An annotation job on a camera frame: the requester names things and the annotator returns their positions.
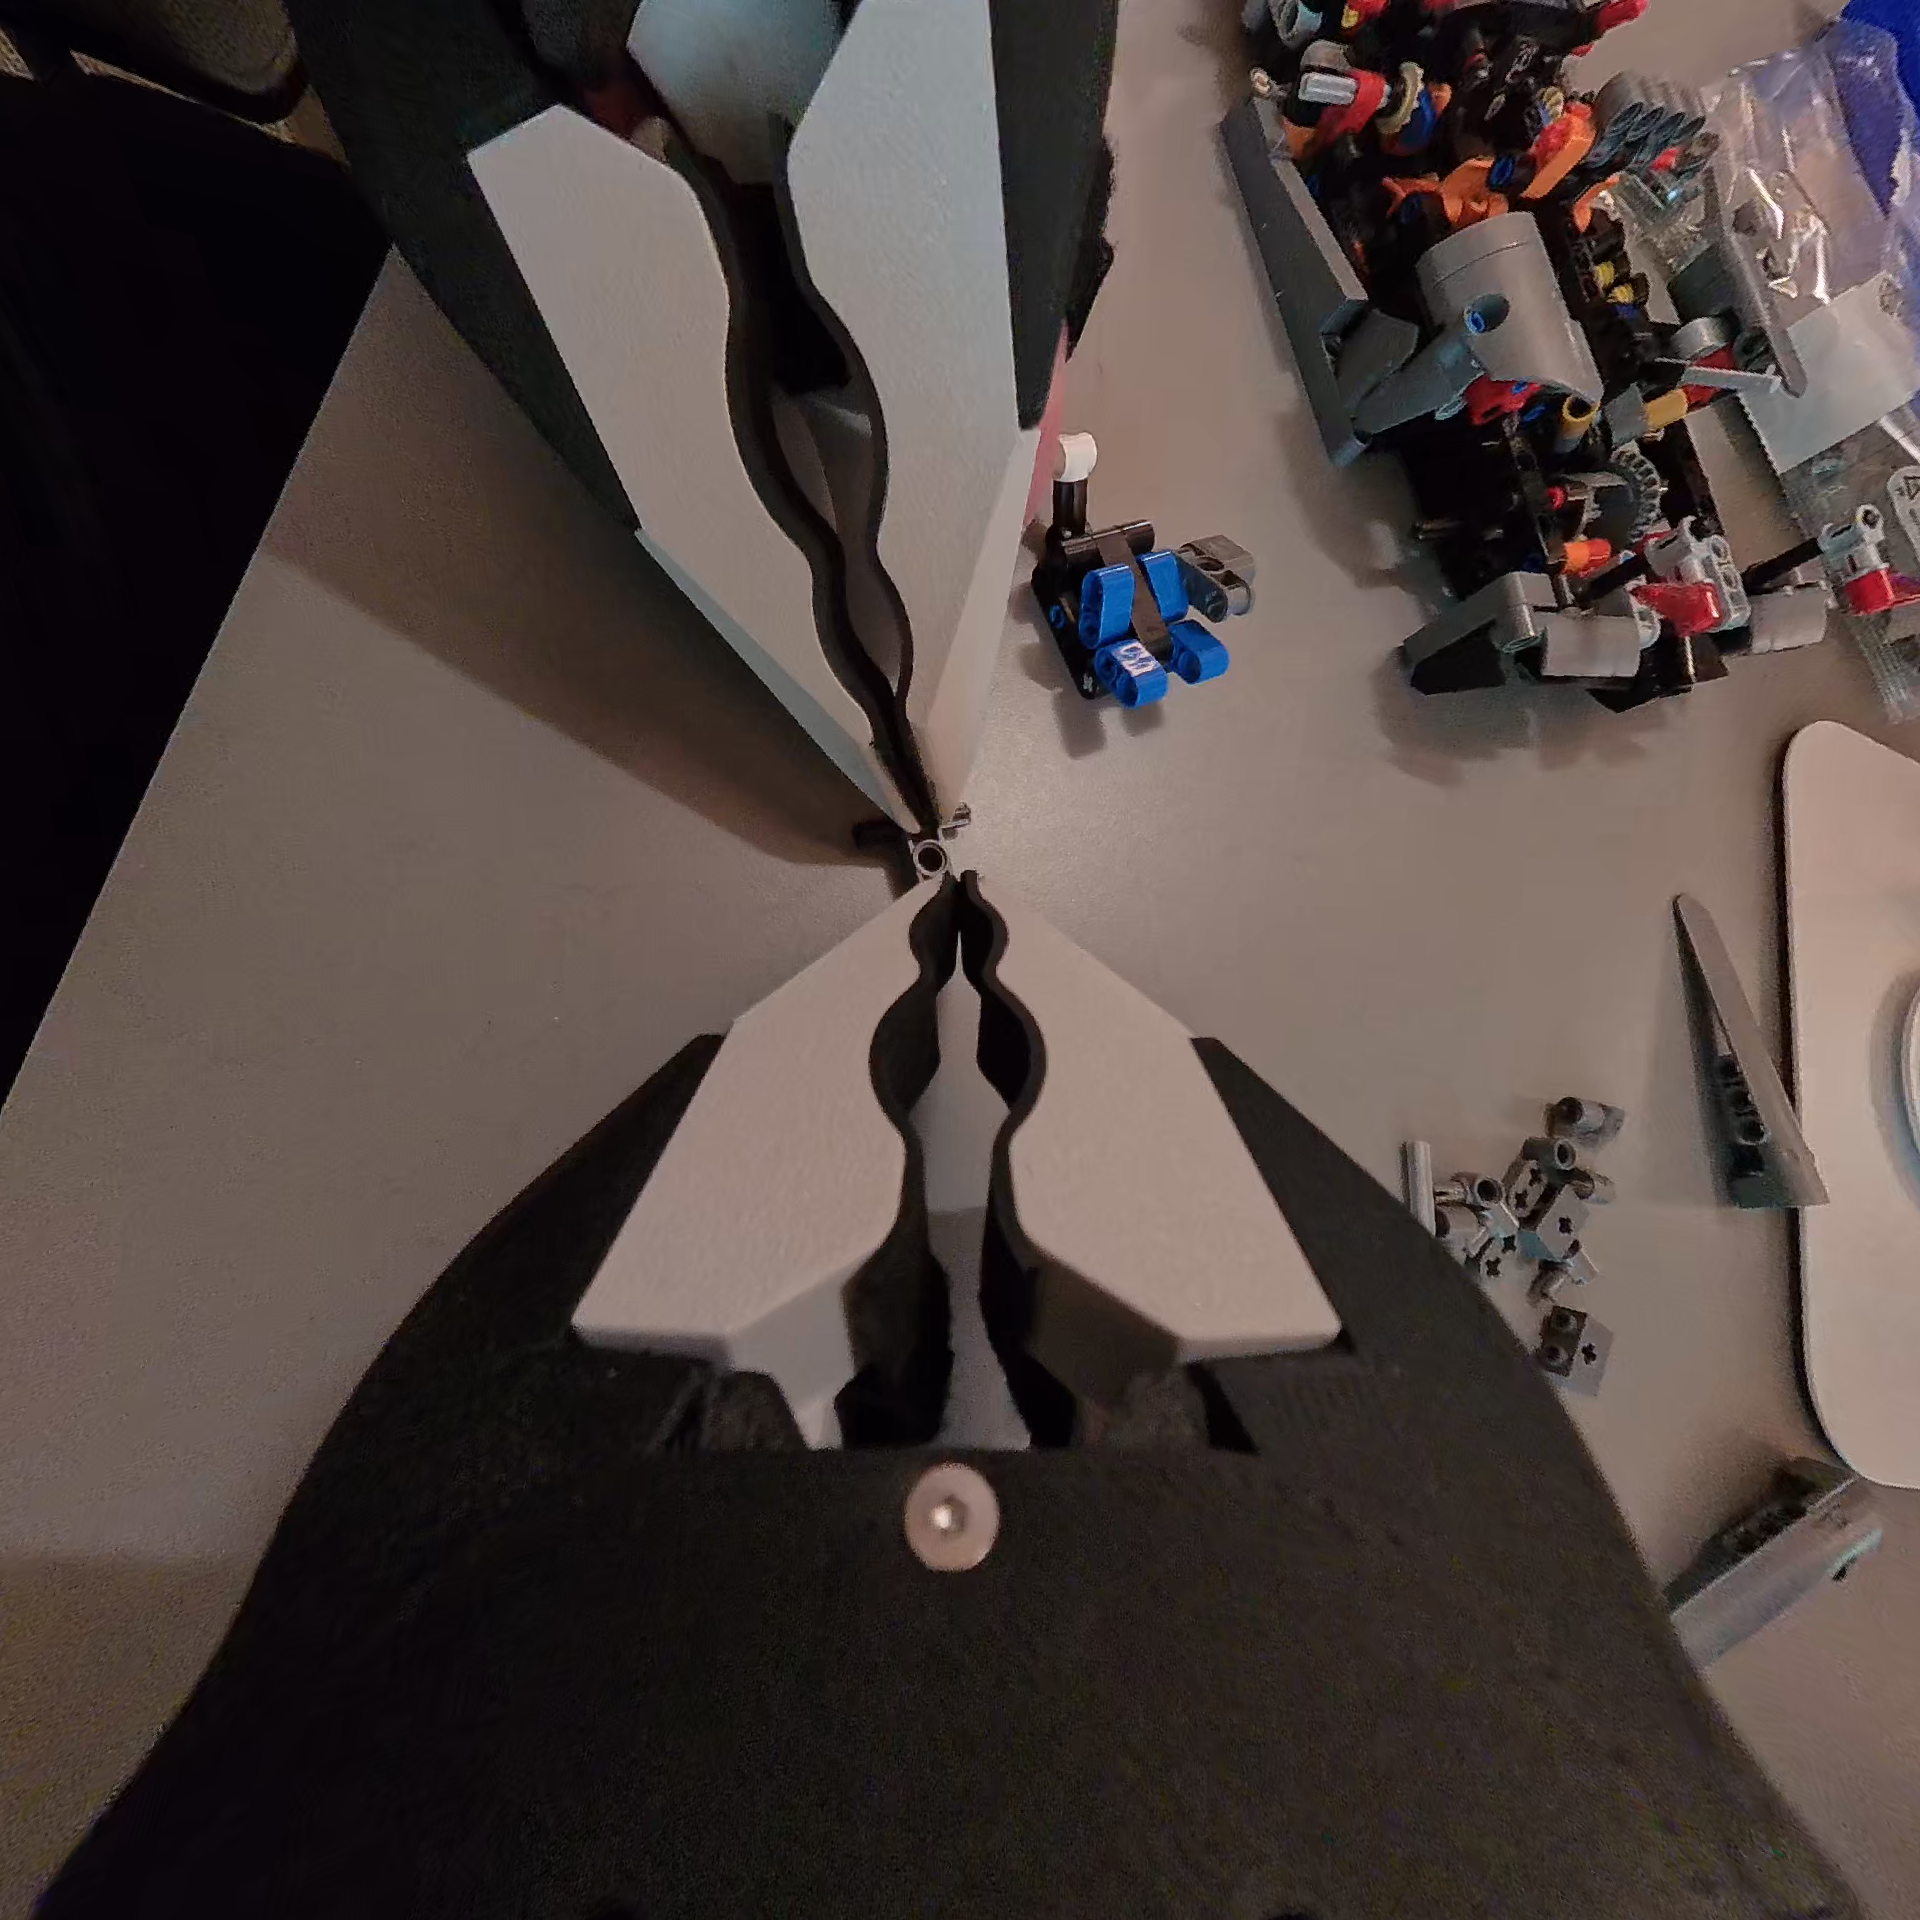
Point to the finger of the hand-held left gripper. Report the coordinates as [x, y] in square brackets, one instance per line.
[629, 346]
[945, 300]

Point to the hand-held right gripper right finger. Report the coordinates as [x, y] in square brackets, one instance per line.
[1141, 1202]

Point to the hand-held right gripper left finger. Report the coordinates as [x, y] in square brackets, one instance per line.
[751, 1184]

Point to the small dark grey lego connector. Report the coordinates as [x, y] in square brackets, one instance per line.
[931, 859]

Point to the blue and black lego subassembly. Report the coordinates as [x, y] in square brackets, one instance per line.
[1126, 610]

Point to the pile of small grey lego pieces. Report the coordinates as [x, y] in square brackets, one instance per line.
[1523, 1208]

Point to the large multicoloured lego model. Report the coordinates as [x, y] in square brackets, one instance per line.
[1501, 284]

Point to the long grey lego wedge panel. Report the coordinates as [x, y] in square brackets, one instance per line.
[1741, 1090]

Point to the curved grey lego panel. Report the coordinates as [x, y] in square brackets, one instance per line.
[1770, 1560]

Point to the white rounded board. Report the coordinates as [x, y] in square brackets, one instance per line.
[1853, 886]

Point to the white round dish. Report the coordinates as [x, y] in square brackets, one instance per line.
[1911, 1074]

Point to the blue plastic bag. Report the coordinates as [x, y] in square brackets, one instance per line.
[1891, 107]

